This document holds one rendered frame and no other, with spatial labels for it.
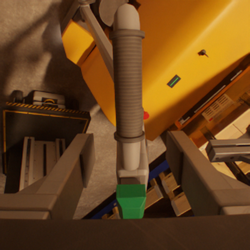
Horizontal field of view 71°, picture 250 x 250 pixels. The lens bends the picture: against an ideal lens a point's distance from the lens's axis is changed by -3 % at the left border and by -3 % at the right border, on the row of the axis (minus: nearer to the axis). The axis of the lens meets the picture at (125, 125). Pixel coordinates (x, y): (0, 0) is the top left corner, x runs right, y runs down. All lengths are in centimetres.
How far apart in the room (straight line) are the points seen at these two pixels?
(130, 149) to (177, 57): 63
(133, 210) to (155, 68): 66
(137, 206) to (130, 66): 17
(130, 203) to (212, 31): 74
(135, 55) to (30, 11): 137
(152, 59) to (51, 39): 95
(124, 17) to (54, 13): 134
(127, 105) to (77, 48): 104
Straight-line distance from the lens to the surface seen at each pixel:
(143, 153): 27
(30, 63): 168
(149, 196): 319
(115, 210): 376
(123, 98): 21
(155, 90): 84
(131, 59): 21
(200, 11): 85
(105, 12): 111
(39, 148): 172
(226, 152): 31
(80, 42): 123
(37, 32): 158
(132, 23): 21
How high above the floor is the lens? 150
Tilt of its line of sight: 41 degrees down
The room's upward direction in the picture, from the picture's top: 158 degrees clockwise
